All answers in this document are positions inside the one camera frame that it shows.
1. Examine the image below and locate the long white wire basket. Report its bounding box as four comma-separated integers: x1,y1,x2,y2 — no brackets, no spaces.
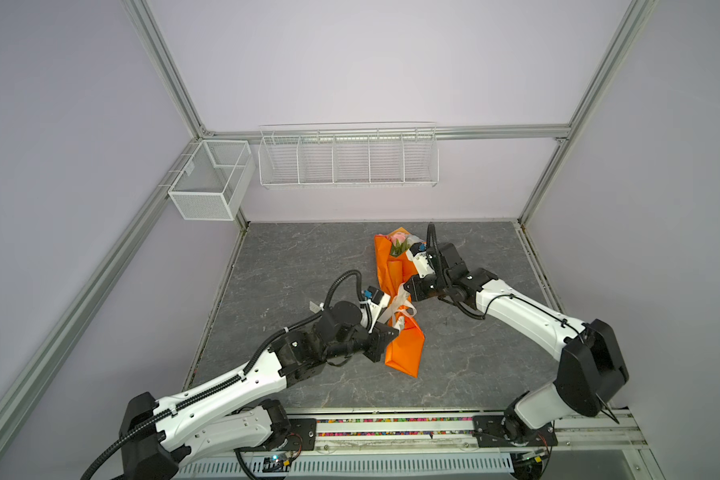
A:
258,122,440,189

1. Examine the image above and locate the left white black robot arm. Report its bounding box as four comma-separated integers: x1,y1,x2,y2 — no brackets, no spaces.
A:
82,270,399,479

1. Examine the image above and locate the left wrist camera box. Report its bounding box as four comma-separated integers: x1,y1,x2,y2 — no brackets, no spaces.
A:
360,286,391,333

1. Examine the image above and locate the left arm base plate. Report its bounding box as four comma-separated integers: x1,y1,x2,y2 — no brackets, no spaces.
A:
239,416,318,452

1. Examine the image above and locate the aluminium mounting rail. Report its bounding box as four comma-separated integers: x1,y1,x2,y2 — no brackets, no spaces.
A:
143,407,649,457

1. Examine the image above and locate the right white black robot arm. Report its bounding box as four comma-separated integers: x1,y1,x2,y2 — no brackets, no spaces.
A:
404,242,629,445

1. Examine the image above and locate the orange yellow wrapping paper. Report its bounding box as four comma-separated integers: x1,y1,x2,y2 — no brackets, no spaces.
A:
374,228,426,378

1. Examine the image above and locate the white vent grille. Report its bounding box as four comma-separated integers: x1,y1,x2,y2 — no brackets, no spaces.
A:
173,452,515,478

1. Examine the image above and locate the cream printed ribbon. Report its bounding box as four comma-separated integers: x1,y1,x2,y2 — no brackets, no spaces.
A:
377,284,417,333

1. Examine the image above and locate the small white mesh basket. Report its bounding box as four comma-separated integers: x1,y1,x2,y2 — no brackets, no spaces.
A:
168,140,256,221

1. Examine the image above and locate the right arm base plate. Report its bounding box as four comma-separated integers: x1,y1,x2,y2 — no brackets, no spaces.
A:
472,414,558,448

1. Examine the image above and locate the white fake rose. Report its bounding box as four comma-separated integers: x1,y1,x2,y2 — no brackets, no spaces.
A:
406,235,423,247

